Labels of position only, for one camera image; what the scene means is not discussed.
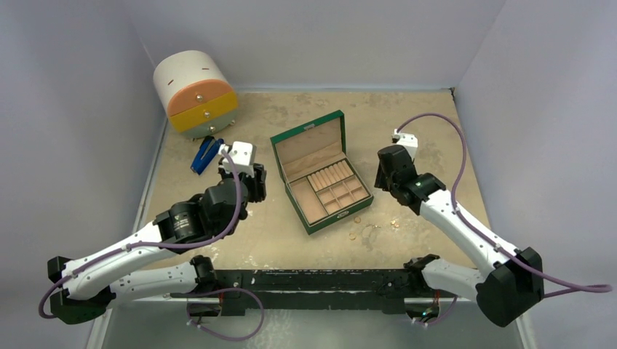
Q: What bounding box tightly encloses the beige removable jewelry tray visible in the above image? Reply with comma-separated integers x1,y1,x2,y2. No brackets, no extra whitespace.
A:
307,159,369,214

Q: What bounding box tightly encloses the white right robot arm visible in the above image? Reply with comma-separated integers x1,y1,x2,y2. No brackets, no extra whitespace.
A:
375,145,545,327

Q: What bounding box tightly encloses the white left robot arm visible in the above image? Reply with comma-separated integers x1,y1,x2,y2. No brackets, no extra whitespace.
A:
39,164,266,324

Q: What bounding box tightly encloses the green jewelry box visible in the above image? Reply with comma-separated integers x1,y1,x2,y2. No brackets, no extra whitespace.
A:
270,110,374,235

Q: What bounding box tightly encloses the blue hand tool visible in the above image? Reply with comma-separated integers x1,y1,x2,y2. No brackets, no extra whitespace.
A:
190,136,224,175

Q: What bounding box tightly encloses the white round drawer cabinet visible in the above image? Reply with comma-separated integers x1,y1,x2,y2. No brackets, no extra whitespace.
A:
153,50,239,139

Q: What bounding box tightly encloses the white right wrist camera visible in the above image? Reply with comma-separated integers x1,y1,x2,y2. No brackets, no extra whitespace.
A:
391,129,418,160

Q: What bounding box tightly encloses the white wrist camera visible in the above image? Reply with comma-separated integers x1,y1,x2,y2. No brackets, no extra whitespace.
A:
391,129,418,160
218,141,257,177

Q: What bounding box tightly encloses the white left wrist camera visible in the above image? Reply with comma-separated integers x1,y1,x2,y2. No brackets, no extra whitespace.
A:
218,141,257,177

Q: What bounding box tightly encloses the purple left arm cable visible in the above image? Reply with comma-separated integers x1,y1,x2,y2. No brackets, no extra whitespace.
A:
38,149,242,320

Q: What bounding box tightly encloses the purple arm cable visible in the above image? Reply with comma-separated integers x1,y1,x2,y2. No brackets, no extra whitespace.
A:
395,113,613,300
38,149,242,320

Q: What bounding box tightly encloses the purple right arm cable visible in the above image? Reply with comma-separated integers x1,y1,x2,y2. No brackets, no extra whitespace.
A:
395,113,613,300

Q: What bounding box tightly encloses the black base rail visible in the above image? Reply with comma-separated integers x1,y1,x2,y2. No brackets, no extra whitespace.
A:
172,269,443,321

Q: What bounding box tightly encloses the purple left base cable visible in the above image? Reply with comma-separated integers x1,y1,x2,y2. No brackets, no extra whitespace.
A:
185,285,268,342

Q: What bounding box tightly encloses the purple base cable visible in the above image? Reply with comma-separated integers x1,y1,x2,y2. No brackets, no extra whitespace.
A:
185,285,268,342
410,296,457,329

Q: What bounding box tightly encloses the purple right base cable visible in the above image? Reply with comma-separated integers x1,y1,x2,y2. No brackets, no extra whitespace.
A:
410,296,457,329

